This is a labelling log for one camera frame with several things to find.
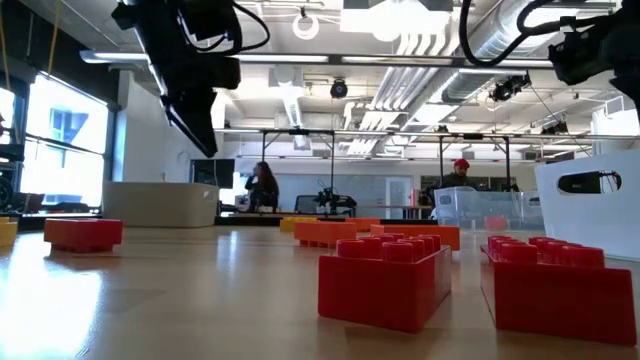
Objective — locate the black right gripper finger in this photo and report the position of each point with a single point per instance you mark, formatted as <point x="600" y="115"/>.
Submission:
<point x="632" y="92"/>

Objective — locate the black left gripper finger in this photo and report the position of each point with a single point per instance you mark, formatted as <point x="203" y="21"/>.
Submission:
<point x="195" y="120"/>

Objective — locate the white plastic bin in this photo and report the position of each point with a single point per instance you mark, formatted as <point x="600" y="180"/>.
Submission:
<point x="575" y="225"/>

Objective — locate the red toy brick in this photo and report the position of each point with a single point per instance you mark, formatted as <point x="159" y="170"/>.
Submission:
<point x="560" y="300"/>
<point x="380" y="295"/>
<point x="82" y="235"/>

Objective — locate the small orange-red toy brick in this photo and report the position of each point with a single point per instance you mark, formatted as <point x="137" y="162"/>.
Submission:
<point x="496" y="223"/>

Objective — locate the small yellow toy brick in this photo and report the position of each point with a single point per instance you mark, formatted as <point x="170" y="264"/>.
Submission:
<point x="7" y="232"/>

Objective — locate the black background robot arm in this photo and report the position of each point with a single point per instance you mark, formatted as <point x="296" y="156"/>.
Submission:
<point x="332" y="200"/>

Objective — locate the black monitor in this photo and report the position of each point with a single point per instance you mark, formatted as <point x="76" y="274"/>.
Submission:
<point x="212" y="174"/>

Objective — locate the grey plastic bin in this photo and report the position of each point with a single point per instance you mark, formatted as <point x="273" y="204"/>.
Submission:
<point x="160" y="205"/>

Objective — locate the person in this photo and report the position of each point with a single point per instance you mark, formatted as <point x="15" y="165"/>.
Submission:
<point x="264" y="190"/>
<point x="459" y="177"/>

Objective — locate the long ceiling light bar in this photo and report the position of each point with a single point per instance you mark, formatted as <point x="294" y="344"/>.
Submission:
<point x="300" y="58"/>

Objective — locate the large bright window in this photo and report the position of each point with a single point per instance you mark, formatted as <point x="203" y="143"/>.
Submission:
<point x="65" y="165"/>

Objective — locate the black round ceiling speaker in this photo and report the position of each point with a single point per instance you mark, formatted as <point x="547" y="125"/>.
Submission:
<point x="339" y="89"/>

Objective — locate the clear plastic bin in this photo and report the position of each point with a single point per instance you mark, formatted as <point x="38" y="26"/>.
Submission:
<point x="465" y="205"/>

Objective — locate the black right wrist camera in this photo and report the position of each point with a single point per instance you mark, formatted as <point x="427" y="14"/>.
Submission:
<point x="575" y="57"/>

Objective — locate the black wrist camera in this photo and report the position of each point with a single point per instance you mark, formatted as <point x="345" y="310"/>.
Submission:
<point x="575" y="57"/>
<point x="222" y="72"/>

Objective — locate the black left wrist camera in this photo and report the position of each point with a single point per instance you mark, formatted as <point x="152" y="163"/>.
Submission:
<point x="222" y="72"/>

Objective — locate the black background gantry frame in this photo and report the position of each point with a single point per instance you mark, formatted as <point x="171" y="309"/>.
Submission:
<point x="300" y="132"/>
<point x="508" y="160"/>

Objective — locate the black aluminium table frame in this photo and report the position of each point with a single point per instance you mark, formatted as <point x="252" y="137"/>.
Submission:
<point x="240" y="220"/>

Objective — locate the black ceiling camera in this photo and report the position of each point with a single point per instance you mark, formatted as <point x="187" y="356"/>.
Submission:
<point x="507" y="89"/>

